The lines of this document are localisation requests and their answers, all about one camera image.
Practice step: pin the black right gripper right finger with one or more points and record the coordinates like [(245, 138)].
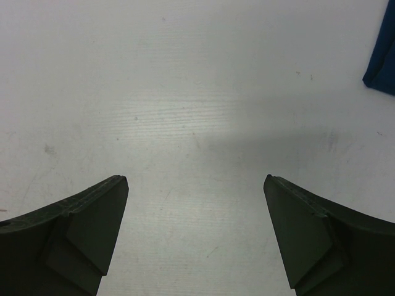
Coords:
[(327, 248)]

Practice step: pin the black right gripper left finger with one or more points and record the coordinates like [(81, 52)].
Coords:
[(64, 248)]

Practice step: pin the folded navy blue t-shirt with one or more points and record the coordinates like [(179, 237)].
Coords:
[(380, 70)]

